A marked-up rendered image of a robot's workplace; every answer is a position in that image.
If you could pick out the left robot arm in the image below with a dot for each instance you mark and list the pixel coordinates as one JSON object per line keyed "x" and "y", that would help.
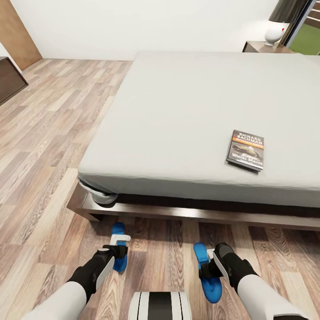
{"x": 68, "y": 302}

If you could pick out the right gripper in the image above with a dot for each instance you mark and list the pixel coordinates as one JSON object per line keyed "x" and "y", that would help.
{"x": 208, "y": 271}

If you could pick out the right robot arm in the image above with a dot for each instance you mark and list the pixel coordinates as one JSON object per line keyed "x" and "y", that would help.
{"x": 261, "y": 301}

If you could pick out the hardback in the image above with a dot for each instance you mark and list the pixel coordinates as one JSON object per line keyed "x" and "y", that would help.
{"x": 246, "y": 150}

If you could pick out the nightstand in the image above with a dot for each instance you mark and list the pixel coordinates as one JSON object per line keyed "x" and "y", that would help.
{"x": 261, "y": 47}

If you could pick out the sandal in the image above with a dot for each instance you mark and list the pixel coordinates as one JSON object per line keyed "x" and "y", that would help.
{"x": 212, "y": 287}
{"x": 119, "y": 264}

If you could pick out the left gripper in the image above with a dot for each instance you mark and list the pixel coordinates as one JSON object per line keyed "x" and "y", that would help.
{"x": 120, "y": 250}

